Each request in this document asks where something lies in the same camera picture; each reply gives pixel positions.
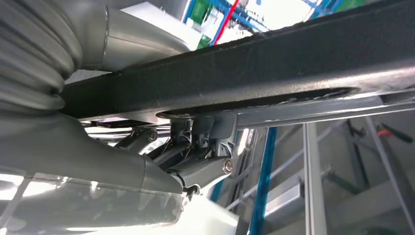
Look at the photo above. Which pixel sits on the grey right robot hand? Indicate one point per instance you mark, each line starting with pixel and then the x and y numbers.
pixel 81 162

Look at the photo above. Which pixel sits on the red barrier belt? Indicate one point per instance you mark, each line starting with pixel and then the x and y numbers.
pixel 225 19

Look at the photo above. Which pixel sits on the blue metal post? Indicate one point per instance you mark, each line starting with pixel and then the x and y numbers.
pixel 262 181

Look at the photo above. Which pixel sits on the grey aluminium frame post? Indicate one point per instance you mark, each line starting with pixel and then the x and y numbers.
pixel 314 181

